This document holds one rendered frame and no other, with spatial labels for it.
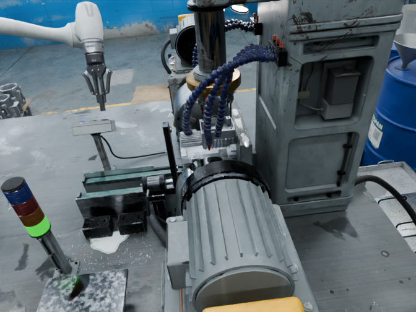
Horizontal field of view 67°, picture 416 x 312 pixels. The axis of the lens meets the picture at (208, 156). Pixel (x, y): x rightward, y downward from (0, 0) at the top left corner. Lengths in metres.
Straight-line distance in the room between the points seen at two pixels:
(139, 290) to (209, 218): 0.64
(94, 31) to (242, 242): 1.17
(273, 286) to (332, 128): 0.65
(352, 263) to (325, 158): 0.36
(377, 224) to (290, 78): 0.67
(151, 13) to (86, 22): 5.22
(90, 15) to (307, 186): 1.09
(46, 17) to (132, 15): 1.56
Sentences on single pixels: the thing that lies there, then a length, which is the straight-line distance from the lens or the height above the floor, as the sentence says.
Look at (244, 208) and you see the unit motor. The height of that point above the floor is 1.36.
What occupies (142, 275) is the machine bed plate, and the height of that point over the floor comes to 0.80.
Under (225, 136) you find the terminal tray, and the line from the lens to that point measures 1.12.
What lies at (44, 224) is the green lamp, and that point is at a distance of 1.07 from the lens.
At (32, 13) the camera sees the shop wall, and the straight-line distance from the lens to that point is 7.12.
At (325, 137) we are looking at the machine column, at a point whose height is 1.15.
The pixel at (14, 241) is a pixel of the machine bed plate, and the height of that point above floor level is 0.80.
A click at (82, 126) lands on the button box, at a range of 1.47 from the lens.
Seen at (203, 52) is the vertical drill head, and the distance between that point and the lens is 1.00.
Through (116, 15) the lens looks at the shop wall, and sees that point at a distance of 6.74.
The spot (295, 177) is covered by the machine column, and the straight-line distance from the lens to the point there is 1.15.
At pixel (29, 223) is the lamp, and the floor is 1.09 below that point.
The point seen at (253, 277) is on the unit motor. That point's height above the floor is 1.33.
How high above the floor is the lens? 1.74
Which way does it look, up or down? 37 degrees down
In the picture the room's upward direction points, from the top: 5 degrees counter-clockwise
